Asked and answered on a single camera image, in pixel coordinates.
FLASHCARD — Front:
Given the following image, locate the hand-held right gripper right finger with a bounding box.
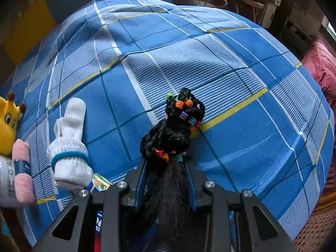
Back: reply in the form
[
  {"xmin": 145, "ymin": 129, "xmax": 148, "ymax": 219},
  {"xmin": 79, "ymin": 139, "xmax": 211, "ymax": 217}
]
[{"xmin": 184, "ymin": 160, "xmax": 300, "ymax": 252}]

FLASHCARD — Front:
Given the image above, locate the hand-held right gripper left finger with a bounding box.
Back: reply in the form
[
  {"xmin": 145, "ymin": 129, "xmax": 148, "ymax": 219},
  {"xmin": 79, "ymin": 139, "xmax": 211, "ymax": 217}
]
[{"xmin": 33, "ymin": 159, "xmax": 147, "ymax": 252}]

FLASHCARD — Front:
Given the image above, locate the black braided beaded hairpiece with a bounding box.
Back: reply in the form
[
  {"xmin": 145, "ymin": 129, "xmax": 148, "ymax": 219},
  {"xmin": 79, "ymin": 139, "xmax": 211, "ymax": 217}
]
[{"xmin": 140, "ymin": 87, "xmax": 206, "ymax": 252}]

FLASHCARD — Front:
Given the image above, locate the white knit glove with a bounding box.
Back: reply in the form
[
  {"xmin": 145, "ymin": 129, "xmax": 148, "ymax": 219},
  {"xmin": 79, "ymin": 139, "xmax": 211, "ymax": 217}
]
[{"xmin": 47, "ymin": 97, "xmax": 94, "ymax": 195}]

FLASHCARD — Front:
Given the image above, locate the pink towel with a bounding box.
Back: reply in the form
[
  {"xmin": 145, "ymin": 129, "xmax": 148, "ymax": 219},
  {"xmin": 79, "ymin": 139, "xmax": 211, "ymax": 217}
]
[{"xmin": 12, "ymin": 139, "xmax": 36, "ymax": 206}]

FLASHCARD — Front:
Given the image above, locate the small printed packet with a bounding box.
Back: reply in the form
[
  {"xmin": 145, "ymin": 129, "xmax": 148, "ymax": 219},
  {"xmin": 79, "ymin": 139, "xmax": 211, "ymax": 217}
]
[{"xmin": 88, "ymin": 173, "xmax": 111, "ymax": 193}]

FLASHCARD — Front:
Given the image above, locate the metal powder can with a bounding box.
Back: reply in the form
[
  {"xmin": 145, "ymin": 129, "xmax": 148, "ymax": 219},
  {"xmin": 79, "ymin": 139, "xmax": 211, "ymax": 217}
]
[{"xmin": 0, "ymin": 155, "xmax": 17, "ymax": 208}]

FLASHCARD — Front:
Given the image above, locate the yellow giraffe plush toy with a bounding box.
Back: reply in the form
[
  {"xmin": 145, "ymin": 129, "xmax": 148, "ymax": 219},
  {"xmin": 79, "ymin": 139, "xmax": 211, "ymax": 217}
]
[{"xmin": 0, "ymin": 91, "xmax": 27, "ymax": 155}]

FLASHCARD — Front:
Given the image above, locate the pink quilt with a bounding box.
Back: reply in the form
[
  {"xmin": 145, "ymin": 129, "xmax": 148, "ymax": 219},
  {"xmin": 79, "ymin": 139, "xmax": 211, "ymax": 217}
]
[{"xmin": 302, "ymin": 38, "xmax": 336, "ymax": 111}]

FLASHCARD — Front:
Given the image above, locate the white small cabinet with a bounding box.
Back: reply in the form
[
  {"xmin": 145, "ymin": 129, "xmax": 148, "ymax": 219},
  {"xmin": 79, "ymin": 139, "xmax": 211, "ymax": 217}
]
[{"xmin": 262, "ymin": 0, "xmax": 284, "ymax": 28}]

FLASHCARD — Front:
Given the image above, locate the worn low shelf unit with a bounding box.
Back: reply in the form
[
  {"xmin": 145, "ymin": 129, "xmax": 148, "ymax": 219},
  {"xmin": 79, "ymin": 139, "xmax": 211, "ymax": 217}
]
[{"xmin": 283, "ymin": 0, "xmax": 328, "ymax": 50}]

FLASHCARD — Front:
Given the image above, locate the white cable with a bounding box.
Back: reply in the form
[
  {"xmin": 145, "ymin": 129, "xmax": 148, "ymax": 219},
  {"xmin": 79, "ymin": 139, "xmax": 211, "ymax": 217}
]
[{"xmin": 202, "ymin": 0, "xmax": 229, "ymax": 8}]

